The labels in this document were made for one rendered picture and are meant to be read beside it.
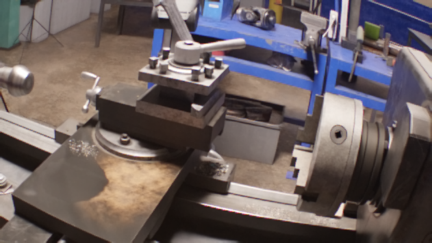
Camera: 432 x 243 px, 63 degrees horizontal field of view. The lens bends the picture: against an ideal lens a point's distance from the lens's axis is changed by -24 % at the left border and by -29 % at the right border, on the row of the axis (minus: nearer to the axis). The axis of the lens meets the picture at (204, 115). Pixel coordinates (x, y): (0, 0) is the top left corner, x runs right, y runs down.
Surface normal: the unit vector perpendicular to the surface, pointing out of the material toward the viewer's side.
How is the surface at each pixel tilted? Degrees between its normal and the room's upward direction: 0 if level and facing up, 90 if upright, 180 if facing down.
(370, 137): 26
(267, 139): 90
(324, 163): 70
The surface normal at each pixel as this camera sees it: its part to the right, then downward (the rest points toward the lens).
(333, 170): -0.23, 0.14
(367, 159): -0.18, -0.12
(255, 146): -0.22, 0.39
